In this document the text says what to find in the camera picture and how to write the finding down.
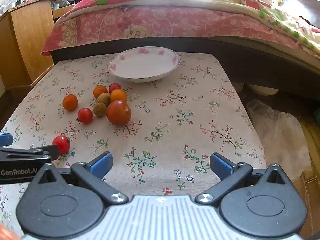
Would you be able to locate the large orange-red tomato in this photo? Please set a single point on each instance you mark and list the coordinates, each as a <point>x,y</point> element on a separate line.
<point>118,112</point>

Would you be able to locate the crumpled cloth in drawer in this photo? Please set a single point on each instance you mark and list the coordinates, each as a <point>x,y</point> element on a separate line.
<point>60,4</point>

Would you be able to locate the dark brown furniture panel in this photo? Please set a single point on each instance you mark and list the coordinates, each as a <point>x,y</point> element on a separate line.
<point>300,7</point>

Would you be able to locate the dark bed frame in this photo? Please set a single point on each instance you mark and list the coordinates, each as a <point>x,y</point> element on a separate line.
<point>250,62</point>

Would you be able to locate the white rounded object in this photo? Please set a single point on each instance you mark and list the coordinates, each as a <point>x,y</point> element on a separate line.
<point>262,90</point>

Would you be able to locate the white plate with pink flowers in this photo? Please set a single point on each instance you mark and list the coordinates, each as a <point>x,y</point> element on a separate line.
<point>142,65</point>

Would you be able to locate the wooden nightstand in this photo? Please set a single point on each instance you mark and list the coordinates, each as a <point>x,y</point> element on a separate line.
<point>27,42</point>

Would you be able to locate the small mandarin orange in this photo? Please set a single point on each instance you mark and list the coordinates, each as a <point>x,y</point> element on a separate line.
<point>100,91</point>
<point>70,102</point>
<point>118,95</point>

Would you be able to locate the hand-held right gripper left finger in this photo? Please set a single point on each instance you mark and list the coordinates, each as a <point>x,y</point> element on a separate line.
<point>102,163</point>

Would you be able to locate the red cherry tomato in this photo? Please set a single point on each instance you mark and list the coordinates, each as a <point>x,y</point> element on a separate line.
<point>85,115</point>
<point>61,143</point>
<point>115,87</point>

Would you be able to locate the translucent plastic bag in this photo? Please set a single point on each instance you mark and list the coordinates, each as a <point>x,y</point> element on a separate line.
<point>275,135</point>

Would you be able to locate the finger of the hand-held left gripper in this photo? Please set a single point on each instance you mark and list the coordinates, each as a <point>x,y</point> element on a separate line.
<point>37,152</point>
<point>5,140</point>

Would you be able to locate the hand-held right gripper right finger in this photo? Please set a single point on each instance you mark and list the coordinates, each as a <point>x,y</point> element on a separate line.
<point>221,165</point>

